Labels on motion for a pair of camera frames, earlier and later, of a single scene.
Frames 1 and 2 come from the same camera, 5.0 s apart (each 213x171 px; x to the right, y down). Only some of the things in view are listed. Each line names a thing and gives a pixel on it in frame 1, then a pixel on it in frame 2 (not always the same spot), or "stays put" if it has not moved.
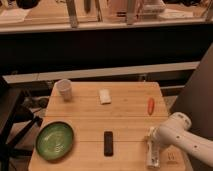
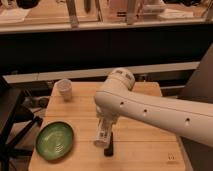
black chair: x=16 y=118 stays put
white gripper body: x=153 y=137 to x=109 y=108
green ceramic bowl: x=54 y=140 stays put
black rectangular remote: x=108 y=143 stays put
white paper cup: x=64 y=86 stays put
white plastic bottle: x=152 y=155 to x=103 y=132
